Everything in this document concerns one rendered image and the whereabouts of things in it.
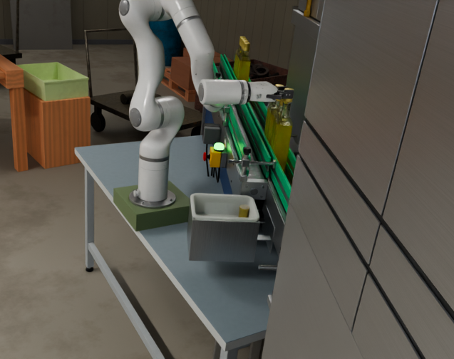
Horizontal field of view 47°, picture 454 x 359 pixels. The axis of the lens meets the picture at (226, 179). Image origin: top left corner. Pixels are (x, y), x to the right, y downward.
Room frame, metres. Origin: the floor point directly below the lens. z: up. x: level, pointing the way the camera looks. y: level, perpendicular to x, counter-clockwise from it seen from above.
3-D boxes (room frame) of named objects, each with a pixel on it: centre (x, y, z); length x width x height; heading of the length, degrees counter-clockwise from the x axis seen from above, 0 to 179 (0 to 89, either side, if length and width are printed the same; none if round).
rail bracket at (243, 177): (1.70, -0.08, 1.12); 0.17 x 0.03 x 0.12; 99
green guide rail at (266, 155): (2.61, -0.01, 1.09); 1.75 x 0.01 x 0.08; 9
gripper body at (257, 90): (1.80, -0.07, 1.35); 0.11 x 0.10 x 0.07; 113
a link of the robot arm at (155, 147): (1.96, 0.28, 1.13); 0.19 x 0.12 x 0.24; 142
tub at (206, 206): (1.57, 0.00, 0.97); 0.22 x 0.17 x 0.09; 99
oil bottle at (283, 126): (1.84, -0.18, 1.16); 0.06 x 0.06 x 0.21; 9
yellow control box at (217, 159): (2.12, 0.05, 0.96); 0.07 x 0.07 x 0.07; 9
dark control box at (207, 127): (2.39, 0.10, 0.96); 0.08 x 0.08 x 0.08; 9
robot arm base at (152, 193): (1.93, 0.30, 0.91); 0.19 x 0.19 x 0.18
